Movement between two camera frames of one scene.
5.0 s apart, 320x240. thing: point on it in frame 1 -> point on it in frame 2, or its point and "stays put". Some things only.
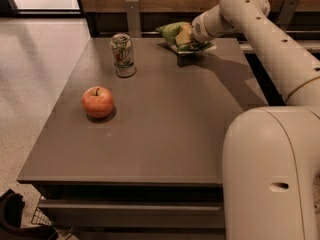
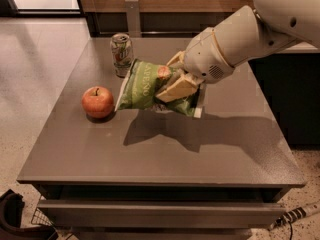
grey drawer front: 133,213 stays put
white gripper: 198,30 -> 204,59
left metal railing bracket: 134,20 stays put
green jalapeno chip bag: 168,34 -> 144,80
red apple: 97,102 stays put
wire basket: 40,218 stays put
